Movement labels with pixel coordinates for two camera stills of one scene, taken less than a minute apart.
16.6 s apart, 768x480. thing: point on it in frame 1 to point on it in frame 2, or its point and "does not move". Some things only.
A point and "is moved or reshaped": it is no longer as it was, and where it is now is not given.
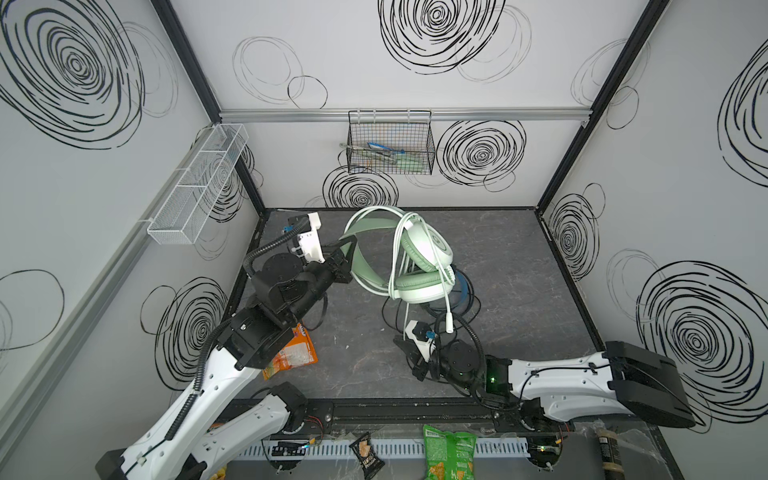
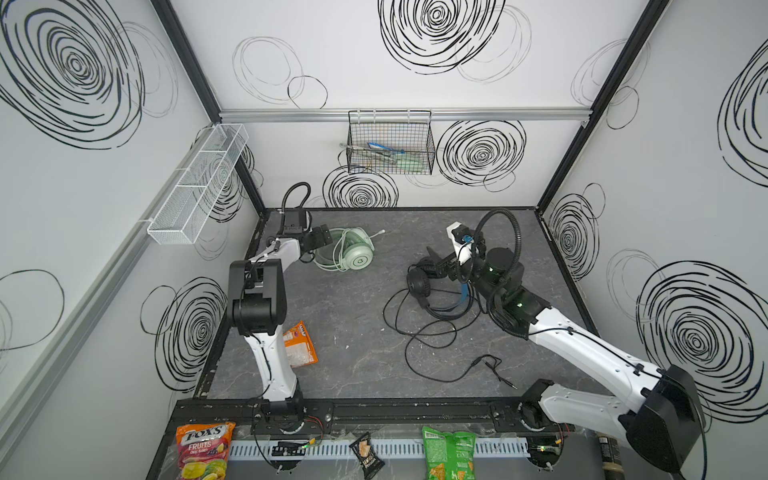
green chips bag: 449,455 does not move
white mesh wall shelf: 182,215 does not move
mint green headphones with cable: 403,258 is moved or reshaped
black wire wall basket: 390,142 does not move
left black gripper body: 341,267 to 321,237
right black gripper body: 414,354 to 442,264
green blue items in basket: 396,158 does not move
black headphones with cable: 462,310 is moved or reshaped
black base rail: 400,417 does not move
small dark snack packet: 370,463 does not move
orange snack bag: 298,351 does not move
